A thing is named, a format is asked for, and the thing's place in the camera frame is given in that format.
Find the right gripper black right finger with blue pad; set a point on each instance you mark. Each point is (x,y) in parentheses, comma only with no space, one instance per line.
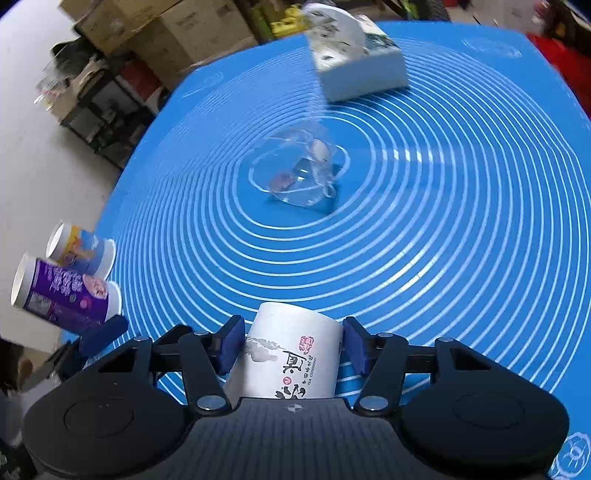
(381,360)

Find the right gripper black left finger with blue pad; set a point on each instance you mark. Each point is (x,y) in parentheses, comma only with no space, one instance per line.
(204,358)

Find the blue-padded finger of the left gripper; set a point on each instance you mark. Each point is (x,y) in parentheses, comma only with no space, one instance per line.
(95,340)

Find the white printed paper cup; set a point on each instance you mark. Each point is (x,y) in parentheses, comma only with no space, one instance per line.
(290,353)

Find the purple paper cup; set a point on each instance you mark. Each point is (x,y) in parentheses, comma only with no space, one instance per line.
(70,300)

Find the blue yellow paper cup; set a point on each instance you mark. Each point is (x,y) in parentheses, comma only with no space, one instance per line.
(73,247)

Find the clear glass cup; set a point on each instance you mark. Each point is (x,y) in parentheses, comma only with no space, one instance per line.
(299,165)

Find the blue silicone mat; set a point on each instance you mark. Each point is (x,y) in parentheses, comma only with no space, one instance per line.
(465,211)

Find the black metal shelf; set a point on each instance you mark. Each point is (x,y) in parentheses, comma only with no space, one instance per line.
(100,111)

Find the lower cardboard box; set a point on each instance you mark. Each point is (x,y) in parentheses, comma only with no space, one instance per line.
(171,37)

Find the white tissue box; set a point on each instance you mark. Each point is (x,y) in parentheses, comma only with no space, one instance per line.
(353,56)

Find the red paper bag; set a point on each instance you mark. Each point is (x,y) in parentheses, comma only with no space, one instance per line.
(573,66)

